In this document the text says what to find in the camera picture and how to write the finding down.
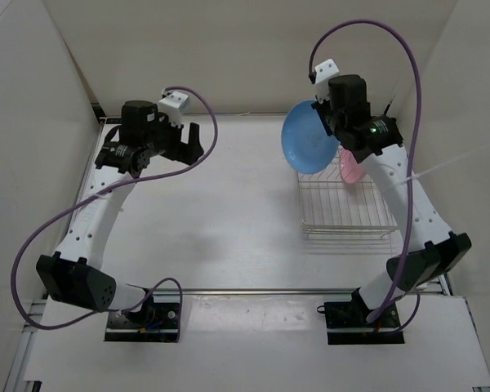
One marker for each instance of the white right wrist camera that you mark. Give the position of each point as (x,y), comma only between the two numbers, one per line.
(324,73)

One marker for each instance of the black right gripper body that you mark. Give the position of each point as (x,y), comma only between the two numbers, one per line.
(329,118)

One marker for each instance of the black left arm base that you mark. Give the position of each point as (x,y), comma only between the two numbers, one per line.
(157,322)

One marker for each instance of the pink plastic plate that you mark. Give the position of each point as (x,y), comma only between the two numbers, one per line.
(351,172)

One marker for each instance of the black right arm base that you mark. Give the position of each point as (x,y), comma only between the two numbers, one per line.
(344,327)

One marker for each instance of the blue plastic plate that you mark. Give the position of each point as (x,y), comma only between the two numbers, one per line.
(306,146)

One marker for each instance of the black xdof label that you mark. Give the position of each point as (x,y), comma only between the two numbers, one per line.
(113,121)

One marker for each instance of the white zip tie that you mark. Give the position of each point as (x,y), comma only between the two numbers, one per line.
(417,175)

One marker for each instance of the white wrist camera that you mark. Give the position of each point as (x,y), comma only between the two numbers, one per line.
(173,104)
(324,73)

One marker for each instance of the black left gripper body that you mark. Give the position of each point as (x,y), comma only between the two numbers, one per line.
(165,139)

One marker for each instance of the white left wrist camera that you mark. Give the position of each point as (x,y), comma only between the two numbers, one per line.
(173,104)

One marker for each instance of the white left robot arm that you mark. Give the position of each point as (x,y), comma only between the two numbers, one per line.
(73,274)

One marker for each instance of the metal wire dish rack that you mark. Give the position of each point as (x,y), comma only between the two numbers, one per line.
(332,209)

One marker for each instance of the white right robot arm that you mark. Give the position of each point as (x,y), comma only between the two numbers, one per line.
(430,246)

